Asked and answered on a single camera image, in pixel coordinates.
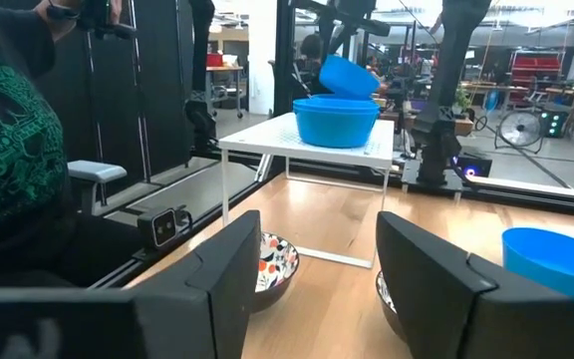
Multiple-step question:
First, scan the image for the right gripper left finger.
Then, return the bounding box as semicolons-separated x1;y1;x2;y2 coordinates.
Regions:
131;208;263;359

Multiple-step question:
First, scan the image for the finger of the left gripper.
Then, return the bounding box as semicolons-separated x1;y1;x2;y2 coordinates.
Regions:
324;21;354;57

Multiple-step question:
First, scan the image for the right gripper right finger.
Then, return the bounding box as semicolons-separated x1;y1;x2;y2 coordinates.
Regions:
375;210;563;359

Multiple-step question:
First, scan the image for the blue plastic bowl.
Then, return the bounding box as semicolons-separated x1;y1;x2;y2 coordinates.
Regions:
318;53;383;102
292;96;382;115
294;107;381;150
501;226;574;299

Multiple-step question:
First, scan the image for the dark floral patterned mini bowl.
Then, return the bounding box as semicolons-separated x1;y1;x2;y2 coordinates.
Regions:
252;230;301;314
375;270;411;346

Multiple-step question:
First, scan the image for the person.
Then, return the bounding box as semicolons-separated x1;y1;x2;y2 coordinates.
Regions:
296;32;329;99
0;0;144;290

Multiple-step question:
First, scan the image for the white perforated metal shelf riser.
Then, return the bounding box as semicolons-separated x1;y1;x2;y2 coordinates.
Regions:
218;112;397;270

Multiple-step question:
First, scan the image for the wooden top table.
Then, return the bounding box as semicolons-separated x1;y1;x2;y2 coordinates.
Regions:
204;64;246;120

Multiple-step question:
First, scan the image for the black box with blue light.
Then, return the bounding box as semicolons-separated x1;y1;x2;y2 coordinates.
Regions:
451;152;493;180

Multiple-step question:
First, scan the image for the grey chair armrest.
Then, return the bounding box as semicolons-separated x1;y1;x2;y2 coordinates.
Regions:
66;159;129;216

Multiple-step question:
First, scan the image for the black room divider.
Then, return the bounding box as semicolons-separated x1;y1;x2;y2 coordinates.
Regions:
0;0;194;183

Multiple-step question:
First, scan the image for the red storage rack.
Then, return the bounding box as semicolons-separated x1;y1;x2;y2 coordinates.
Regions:
508;48;563;92

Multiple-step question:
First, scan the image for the black floor fan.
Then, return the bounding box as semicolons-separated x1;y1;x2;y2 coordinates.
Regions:
494;108;546;150

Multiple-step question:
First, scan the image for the black box with green lights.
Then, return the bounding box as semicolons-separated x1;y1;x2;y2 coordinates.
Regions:
538;109;568;140

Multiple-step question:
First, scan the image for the black handheld device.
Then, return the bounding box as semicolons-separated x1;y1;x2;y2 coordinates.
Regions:
46;0;138;41

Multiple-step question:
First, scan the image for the person's hand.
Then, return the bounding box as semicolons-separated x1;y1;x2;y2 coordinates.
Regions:
32;0;124;44

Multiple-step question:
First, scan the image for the small black camera box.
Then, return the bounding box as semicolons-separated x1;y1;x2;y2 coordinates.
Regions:
136;204;193;250

